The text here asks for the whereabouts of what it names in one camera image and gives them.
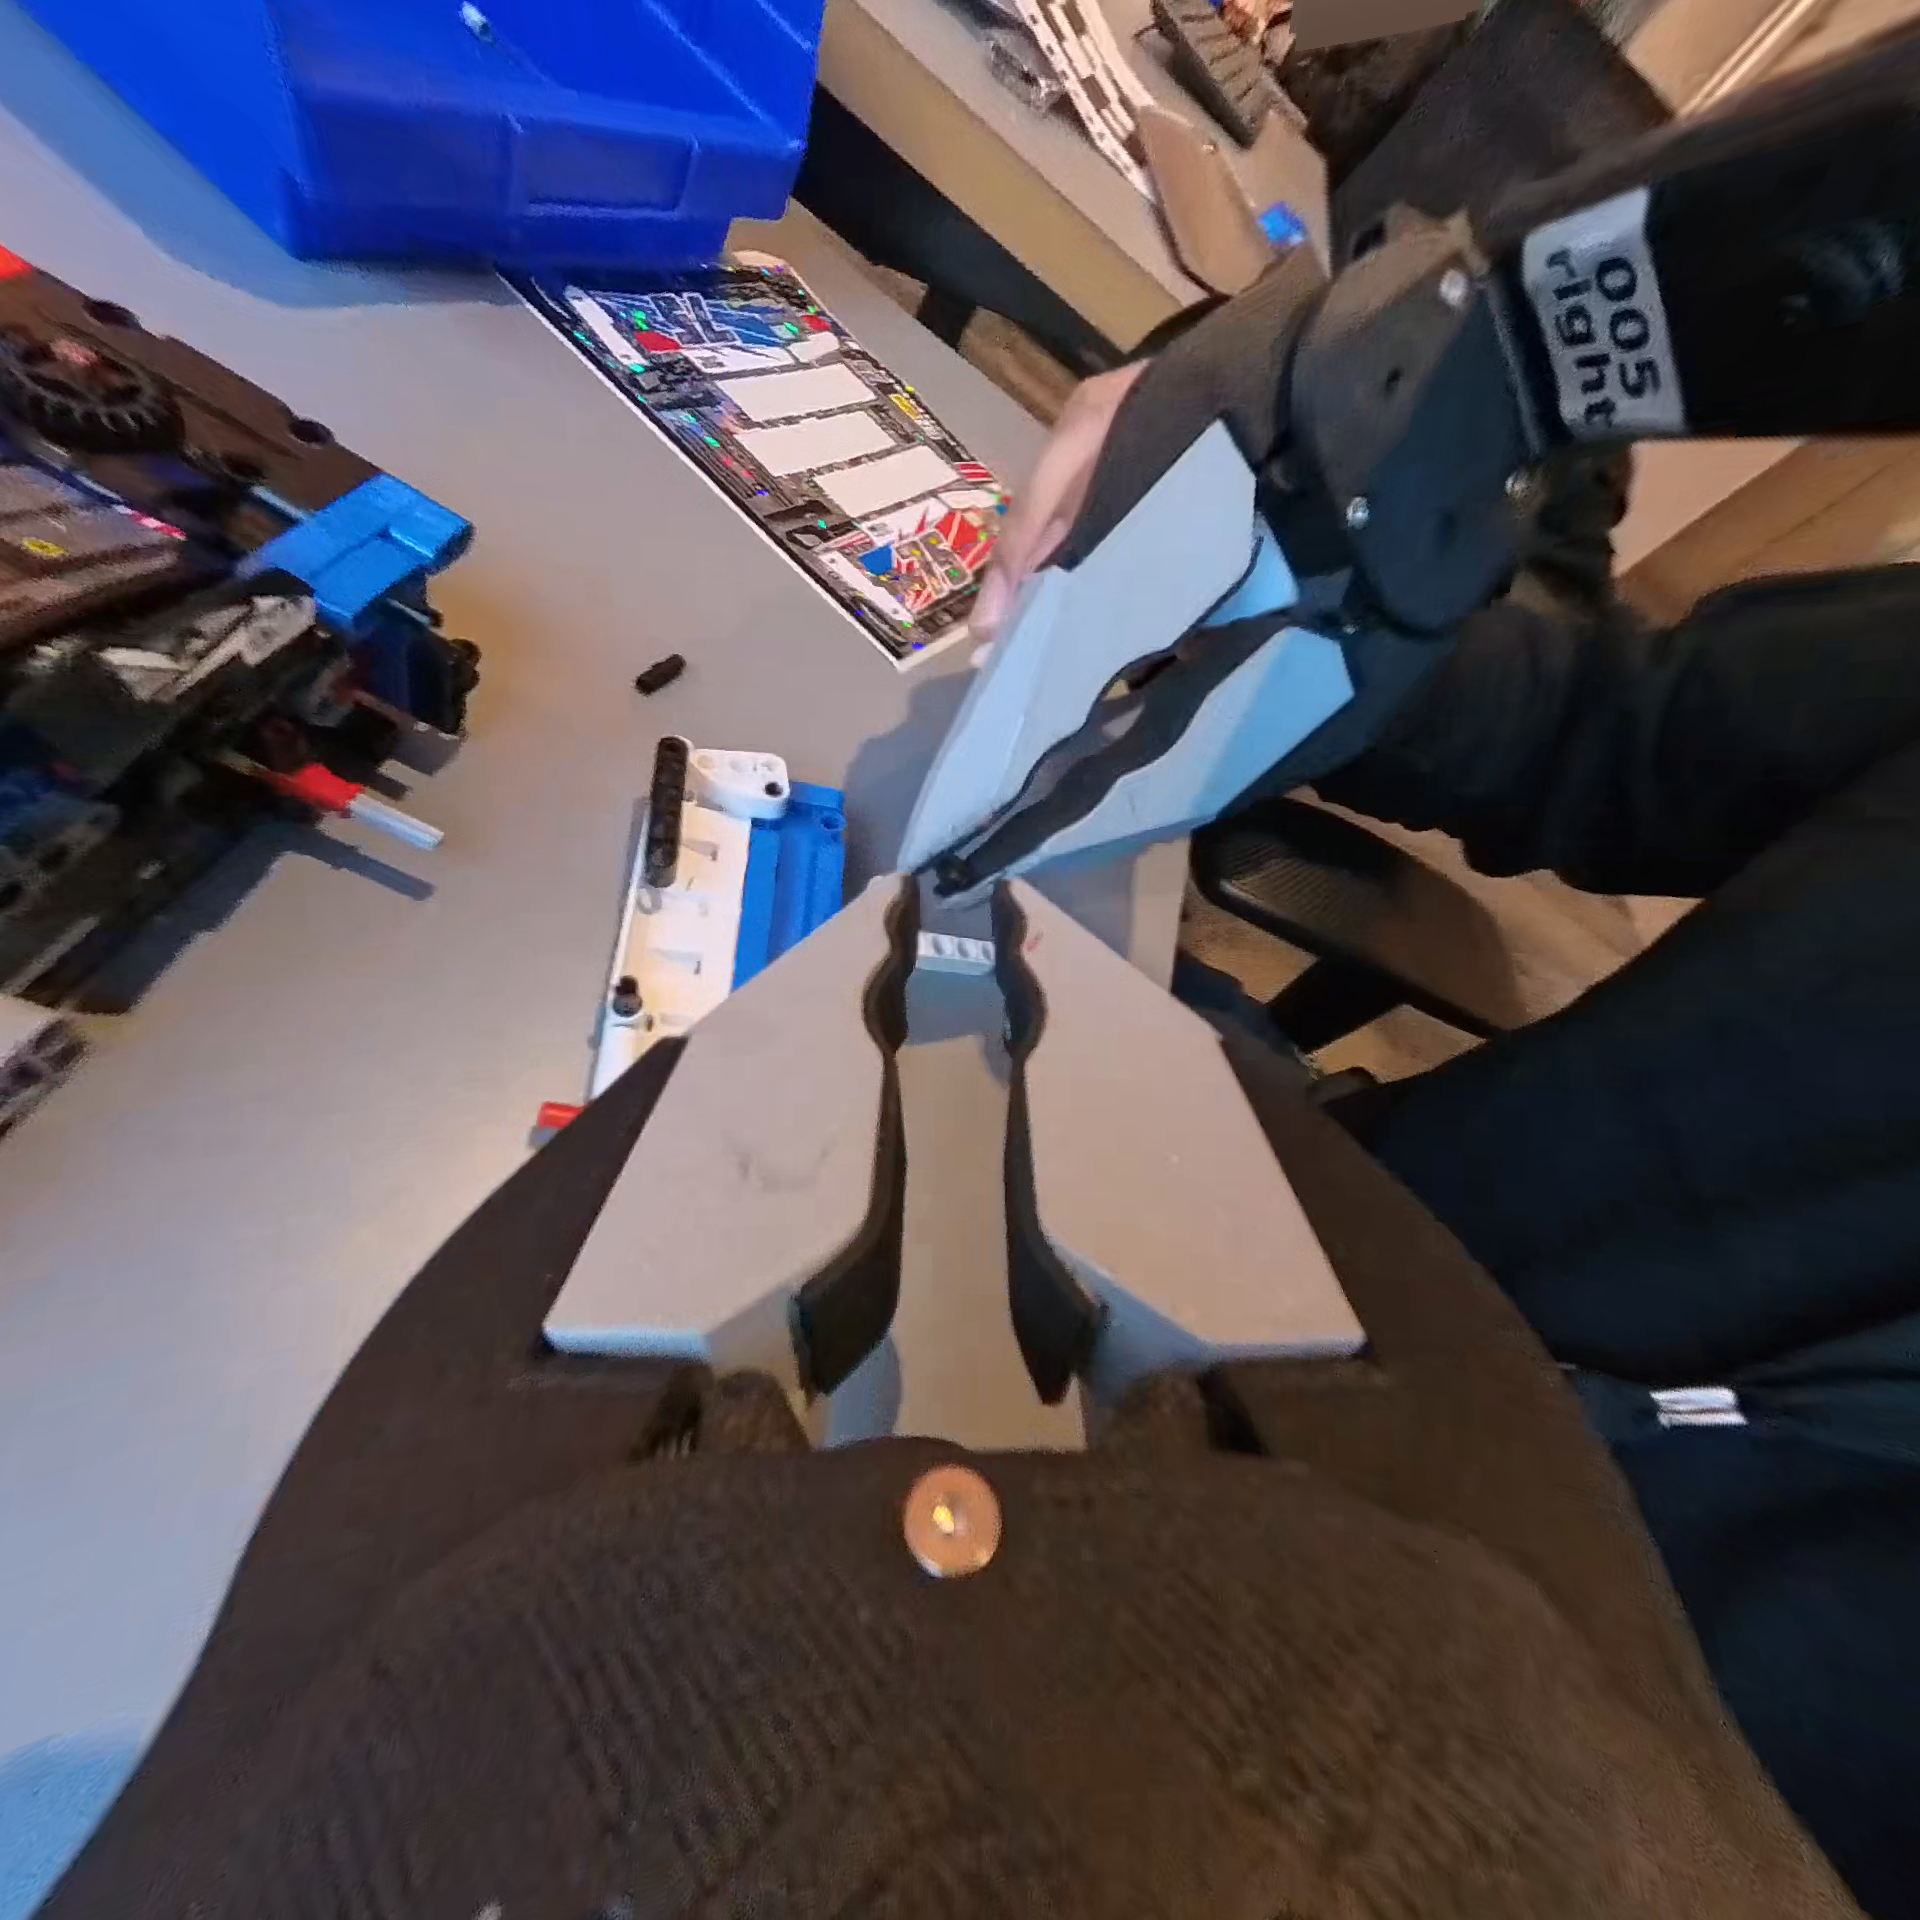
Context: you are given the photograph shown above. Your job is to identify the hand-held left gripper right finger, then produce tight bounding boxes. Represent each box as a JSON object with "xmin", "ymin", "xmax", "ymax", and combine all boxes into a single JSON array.
[{"xmin": 989, "ymin": 881, "xmax": 1366, "ymax": 1404}]

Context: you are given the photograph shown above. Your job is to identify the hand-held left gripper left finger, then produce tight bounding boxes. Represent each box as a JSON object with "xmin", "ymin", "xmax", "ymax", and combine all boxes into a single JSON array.
[{"xmin": 544, "ymin": 874, "xmax": 921, "ymax": 1397}]

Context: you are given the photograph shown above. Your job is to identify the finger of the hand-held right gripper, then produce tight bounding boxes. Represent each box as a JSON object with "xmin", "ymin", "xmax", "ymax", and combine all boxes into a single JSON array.
[
  {"xmin": 895, "ymin": 420, "xmax": 1304, "ymax": 875},
  {"xmin": 932, "ymin": 615, "xmax": 1369, "ymax": 896}
]

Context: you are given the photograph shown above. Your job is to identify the blue white lego panel assembly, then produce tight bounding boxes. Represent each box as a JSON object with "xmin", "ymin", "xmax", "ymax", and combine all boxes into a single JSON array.
[{"xmin": 536, "ymin": 736, "xmax": 848, "ymax": 1149}]

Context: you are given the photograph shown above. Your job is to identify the person's right forearm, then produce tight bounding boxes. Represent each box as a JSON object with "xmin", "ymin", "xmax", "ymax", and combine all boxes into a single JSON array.
[{"xmin": 1318, "ymin": 563, "xmax": 1920, "ymax": 904}]

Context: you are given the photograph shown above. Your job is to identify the grey desk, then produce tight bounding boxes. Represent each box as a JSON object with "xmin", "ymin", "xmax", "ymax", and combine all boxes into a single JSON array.
[{"xmin": 0, "ymin": 105, "xmax": 1201, "ymax": 1802}]

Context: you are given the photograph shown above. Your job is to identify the person's right hand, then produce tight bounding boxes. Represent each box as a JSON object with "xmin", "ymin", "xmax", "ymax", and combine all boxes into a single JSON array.
[{"xmin": 966, "ymin": 359, "xmax": 1149, "ymax": 666}]

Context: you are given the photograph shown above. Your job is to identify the black office chair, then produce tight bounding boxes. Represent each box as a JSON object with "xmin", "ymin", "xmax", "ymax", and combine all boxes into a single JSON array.
[{"xmin": 1184, "ymin": 795, "xmax": 1501, "ymax": 1081}]

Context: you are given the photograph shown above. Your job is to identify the grey notebook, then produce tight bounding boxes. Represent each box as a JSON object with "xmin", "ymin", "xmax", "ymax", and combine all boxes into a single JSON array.
[{"xmin": 1141, "ymin": 105, "xmax": 1278, "ymax": 296}]

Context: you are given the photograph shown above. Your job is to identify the black mesh chair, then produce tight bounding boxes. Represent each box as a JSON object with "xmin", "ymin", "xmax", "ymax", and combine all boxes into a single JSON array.
[{"xmin": 1328, "ymin": 0, "xmax": 1673, "ymax": 272}]

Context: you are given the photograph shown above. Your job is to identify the holographic sticker sheet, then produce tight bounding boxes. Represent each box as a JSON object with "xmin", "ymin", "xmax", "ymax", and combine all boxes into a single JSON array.
[{"xmin": 502, "ymin": 256, "xmax": 1014, "ymax": 671}]

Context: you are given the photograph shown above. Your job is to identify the black keyboard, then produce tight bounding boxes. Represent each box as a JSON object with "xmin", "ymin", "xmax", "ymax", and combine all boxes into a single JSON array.
[{"xmin": 1154, "ymin": 0, "xmax": 1298, "ymax": 145}]

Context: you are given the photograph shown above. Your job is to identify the grey office table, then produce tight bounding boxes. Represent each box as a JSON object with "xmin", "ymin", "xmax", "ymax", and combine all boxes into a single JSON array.
[{"xmin": 815, "ymin": 0, "xmax": 1337, "ymax": 362}]

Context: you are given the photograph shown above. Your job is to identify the checkered calibration board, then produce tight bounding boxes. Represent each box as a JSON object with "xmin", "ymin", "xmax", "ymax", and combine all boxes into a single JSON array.
[{"xmin": 1012, "ymin": 0, "xmax": 1156, "ymax": 196}]

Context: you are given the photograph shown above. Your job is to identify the person's black jacket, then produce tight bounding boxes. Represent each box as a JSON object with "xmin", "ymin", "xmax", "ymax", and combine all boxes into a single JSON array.
[{"xmin": 1169, "ymin": 749, "xmax": 1920, "ymax": 1920}]

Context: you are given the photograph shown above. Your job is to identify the white printed lego panel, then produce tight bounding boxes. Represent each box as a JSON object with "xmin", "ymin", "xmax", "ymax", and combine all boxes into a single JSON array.
[{"xmin": 0, "ymin": 997, "xmax": 84, "ymax": 1133}]

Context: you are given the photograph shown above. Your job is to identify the blue plastic bin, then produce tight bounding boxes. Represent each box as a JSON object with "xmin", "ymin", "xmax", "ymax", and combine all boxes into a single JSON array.
[{"xmin": 23, "ymin": 0, "xmax": 826, "ymax": 272}]

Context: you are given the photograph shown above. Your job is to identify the lego race car model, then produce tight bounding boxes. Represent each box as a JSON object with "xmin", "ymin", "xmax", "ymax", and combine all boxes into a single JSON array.
[{"xmin": 0, "ymin": 248, "xmax": 482, "ymax": 1023}]

